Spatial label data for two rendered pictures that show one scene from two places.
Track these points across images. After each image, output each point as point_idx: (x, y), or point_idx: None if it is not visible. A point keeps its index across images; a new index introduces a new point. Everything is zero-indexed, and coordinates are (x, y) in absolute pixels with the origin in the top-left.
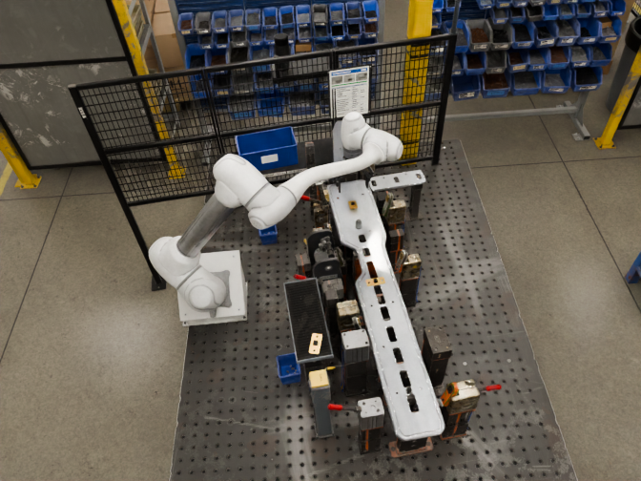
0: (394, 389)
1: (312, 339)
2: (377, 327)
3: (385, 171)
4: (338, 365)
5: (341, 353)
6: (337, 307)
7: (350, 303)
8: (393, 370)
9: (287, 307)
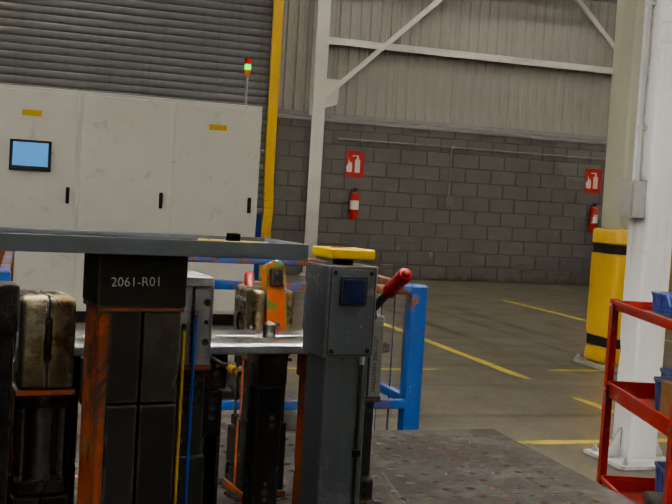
0: (271, 341)
1: (219, 240)
2: (82, 342)
3: None
4: (223, 362)
5: (184, 352)
6: (42, 299)
7: (30, 292)
8: (218, 340)
9: (97, 236)
